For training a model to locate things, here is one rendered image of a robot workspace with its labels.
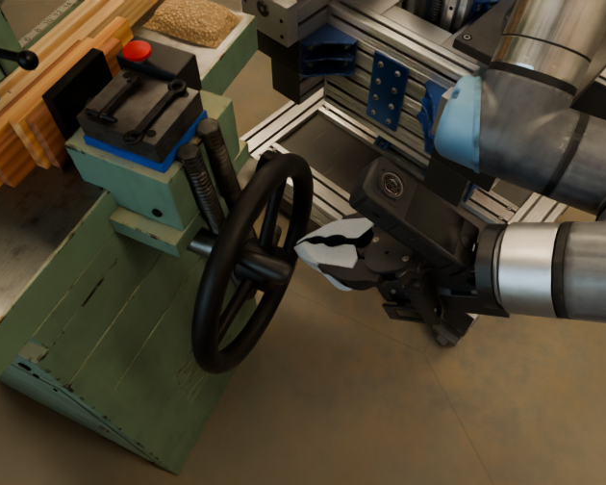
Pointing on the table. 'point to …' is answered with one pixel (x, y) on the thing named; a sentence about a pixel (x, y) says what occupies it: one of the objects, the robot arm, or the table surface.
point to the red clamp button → (137, 51)
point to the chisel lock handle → (28, 60)
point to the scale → (46, 22)
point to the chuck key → (114, 100)
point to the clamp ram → (77, 90)
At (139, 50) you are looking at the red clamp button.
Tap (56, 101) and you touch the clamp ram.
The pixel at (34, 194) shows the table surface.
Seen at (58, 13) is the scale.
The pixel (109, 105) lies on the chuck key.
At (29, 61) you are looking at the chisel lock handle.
